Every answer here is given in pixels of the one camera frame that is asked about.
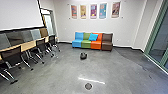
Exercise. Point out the black trash bag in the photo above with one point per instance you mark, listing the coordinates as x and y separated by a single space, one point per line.
83 56

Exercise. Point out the brown wooden door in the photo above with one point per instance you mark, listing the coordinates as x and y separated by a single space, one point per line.
43 32

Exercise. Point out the green framed glass door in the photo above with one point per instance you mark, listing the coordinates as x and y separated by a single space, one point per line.
156 36

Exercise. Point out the green sofa chair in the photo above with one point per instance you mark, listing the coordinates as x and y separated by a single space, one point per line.
86 42

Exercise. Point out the blue sofa chair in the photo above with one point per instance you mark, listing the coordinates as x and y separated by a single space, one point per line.
78 40

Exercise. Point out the orange sofa chair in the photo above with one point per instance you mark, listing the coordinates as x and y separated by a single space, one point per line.
96 44

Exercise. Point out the cyan pillow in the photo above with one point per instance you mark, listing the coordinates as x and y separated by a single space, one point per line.
93 37

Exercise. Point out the brown sofa chair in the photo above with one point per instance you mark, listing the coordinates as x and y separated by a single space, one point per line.
107 42

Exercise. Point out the round metal floor outlet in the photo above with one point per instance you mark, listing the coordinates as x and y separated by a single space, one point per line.
88 86

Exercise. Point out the long wooden table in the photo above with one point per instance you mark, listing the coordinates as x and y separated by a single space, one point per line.
26 45

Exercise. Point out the white projection screen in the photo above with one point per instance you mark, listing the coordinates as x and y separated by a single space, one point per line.
18 13

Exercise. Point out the yellow wall poster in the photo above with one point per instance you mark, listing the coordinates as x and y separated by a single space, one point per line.
83 11

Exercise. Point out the orange wall poster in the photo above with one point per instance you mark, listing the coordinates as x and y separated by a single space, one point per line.
74 11

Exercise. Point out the light blue wall poster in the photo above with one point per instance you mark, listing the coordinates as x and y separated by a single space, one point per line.
103 10

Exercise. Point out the pink wall poster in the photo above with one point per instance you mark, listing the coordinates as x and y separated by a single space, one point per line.
115 9

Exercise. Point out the dark glass wall window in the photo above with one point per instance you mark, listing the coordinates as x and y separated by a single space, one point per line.
15 38

